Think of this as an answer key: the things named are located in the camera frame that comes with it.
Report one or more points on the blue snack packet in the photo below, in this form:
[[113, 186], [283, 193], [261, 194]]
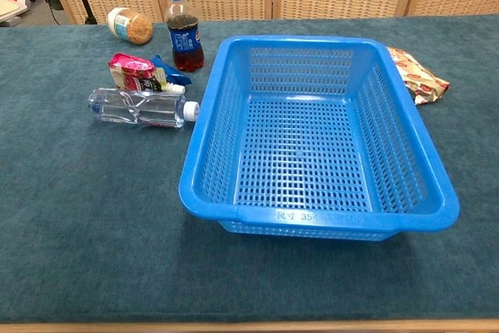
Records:
[[175, 73]]

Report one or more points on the clear plastic water bottle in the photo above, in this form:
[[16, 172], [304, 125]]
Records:
[[128, 108]]

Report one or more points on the pink white drink pouch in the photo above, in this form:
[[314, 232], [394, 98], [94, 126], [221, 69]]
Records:
[[132, 71]]

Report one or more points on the blue plastic mesh basket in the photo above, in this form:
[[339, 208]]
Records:
[[296, 42]]

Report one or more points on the Pepsi cola bottle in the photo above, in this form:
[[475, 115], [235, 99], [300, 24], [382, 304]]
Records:
[[185, 40]]

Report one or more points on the teal table mat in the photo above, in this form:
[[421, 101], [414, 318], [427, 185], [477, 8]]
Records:
[[97, 212]]

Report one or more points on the white-lidded jar brown contents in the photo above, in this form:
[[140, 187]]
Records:
[[132, 25]]

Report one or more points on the red white snack package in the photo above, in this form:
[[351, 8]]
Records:
[[417, 75]]

